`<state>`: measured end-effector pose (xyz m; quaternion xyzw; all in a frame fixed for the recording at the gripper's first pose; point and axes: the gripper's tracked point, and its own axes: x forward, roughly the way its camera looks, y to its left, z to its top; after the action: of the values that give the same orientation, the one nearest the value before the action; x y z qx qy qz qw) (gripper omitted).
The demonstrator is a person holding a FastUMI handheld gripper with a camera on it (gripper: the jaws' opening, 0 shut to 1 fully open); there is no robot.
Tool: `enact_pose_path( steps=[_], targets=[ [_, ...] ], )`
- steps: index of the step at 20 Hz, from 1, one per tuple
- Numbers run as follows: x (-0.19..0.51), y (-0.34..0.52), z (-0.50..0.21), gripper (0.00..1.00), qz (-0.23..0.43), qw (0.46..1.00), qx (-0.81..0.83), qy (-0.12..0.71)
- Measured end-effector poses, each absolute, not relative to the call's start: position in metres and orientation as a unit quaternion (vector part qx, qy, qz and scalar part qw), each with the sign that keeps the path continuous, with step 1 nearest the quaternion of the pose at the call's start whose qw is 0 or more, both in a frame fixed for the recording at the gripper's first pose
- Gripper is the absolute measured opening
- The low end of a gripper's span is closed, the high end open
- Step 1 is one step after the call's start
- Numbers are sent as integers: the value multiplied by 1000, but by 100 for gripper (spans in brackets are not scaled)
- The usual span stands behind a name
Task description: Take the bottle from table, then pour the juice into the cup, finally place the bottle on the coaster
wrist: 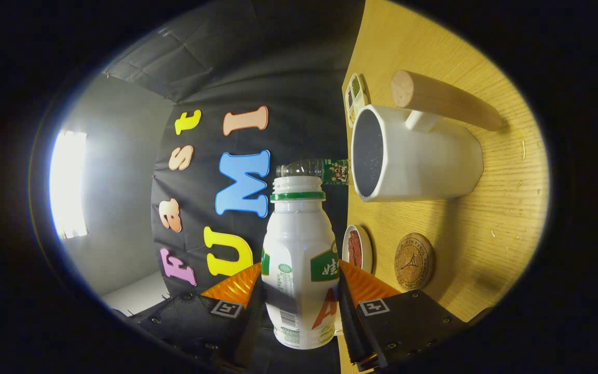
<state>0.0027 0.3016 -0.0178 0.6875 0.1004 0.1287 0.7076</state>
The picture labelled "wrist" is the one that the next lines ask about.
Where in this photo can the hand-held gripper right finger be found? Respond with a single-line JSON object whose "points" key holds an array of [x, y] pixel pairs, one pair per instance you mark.
{"points": [[353, 332]]}

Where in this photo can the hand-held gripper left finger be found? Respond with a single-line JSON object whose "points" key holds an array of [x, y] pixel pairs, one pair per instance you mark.
{"points": [[195, 322]]}

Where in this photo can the round cork coaster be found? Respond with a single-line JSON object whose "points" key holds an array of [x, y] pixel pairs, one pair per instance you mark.
{"points": [[414, 261]]}

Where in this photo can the white juice bottle green label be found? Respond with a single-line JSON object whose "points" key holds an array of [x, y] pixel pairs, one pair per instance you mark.
{"points": [[299, 249]]}

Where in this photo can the clear plastic water bottle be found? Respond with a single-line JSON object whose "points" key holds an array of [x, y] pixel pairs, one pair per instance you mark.
{"points": [[304, 167]]}

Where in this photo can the brown sausage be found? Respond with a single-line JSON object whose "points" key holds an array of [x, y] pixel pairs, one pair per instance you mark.
{"points": [[358, 250], [352, 249]]}

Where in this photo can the white round plate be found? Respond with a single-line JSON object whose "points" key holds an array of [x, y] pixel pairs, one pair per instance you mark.
{"points": [[367, 249]]}

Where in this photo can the wooden table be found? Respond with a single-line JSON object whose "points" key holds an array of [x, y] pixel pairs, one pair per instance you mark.
{"points": [[486, 218]]}

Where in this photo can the white divided tray with grains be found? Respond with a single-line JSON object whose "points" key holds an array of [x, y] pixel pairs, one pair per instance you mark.
{"points": [[356, 96]]}

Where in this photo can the black backdrop cloth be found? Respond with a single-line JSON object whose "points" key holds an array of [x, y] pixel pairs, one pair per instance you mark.
{"points": [[288, 78]]}

